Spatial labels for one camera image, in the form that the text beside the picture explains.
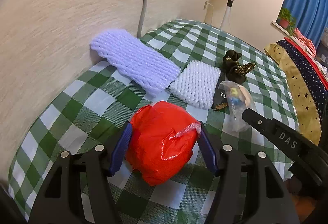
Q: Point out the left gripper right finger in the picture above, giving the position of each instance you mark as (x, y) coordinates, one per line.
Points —
(267, 199)

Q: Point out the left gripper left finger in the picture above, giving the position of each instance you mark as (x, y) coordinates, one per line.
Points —
(59, 199)

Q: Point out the orange plastic bag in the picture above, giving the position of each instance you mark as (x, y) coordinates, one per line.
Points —
(163, 136)

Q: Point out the yellow star-print blanket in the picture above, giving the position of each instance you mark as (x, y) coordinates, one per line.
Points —
(307, 114)

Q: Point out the green checkered bed sheet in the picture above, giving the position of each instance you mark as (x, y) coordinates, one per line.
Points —
(97, 104)

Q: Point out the clear plastic bag with items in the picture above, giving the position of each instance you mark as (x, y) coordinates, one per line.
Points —
(237, 98)

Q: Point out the navy star-print blanket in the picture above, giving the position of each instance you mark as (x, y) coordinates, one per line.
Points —
(316, 84)

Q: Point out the white knitted cloth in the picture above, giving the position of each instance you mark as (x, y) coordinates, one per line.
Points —
(196, 84)

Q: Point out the black and gold scrunchie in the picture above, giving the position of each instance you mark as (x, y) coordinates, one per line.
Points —
(233, 70)

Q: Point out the pink clothes pile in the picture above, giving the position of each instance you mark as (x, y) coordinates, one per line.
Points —
(306, 43)

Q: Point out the red blanket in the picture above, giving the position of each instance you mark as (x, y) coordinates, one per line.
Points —
(322, 70)

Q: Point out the lavender knitted cloth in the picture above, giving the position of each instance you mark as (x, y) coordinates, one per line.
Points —
(142, 64)

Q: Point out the potted plant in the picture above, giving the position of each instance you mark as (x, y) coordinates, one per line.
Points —
(287, 21)

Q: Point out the blue curtain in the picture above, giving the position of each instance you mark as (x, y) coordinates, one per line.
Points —
(310, 17)

